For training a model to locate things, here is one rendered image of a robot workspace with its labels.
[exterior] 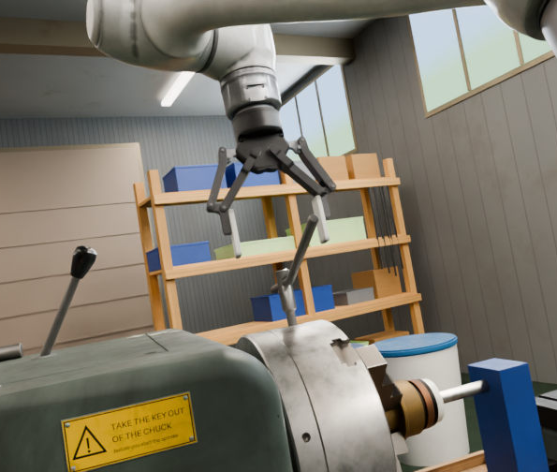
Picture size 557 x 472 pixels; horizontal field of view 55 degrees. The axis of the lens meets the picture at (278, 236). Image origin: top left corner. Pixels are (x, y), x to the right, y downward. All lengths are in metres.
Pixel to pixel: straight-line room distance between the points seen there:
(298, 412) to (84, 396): 0.27
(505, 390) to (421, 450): 2.76
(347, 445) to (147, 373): 0.28
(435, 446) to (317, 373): 3.00
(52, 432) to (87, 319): 7.34
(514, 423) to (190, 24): 0.76
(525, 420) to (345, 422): 0.38
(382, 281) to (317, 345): 4.97
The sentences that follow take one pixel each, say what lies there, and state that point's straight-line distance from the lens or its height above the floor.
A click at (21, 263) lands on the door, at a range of 7.83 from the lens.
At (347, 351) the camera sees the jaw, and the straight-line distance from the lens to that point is 0.74.
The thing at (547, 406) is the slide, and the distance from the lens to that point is 1.24.
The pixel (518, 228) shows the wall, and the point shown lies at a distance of 5.23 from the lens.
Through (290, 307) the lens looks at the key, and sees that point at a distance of 0.81.
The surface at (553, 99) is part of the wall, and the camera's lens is 5.00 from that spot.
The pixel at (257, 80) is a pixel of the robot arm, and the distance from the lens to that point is 0.83.
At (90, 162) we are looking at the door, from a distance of 8.15.
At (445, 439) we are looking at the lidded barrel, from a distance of 3.69.
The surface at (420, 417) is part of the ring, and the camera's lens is 0.87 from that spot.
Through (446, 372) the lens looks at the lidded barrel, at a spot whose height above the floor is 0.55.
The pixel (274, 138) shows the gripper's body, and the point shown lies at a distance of 0.84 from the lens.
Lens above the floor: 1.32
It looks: 4 degrees up
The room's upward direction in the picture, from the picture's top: 10 degrees counter-clockwise
